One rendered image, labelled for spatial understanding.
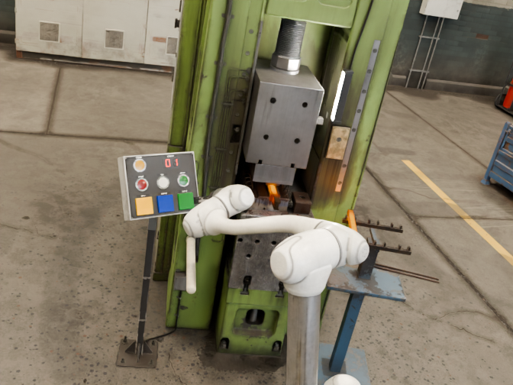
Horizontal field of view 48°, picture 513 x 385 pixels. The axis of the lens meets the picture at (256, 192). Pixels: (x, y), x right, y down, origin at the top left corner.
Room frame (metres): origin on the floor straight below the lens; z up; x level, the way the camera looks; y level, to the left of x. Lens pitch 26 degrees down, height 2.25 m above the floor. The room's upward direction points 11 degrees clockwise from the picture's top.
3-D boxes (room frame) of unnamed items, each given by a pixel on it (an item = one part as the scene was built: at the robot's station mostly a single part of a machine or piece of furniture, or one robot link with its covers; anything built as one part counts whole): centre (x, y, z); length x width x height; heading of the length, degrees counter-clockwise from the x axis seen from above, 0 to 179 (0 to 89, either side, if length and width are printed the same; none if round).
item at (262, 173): (2.74, -0.03, 1.12); 0.42 x 0.20 x 0.10; 11
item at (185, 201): (2.30, 0.31, 1.01); 0.07 x 0.05 x 0.07; 126
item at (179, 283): (2.58, 0.31, 0.36); 0.09 x 0.07 x 0.12; 101
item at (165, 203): (2.24, 0.39, 1.01); 0.07 x 0.05 x 0.07; 126
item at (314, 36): (3.06, -0.01, 1.37); 0.41 x 0.10 x 0.91; 101
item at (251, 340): (2.76, -0.08, 0.23); 0.55 x 0.37 x 0.47; 11
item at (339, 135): (2.72, -0.35, 1.27); 0.09 x 0.02 x 0.17; 101
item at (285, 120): (2.74, -0.07, 1.36); 0.42 x 0.39 x 0.40; 11
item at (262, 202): (2.74, -0.03, 0.96); 0.42 x 0.20 x 0.09; 11
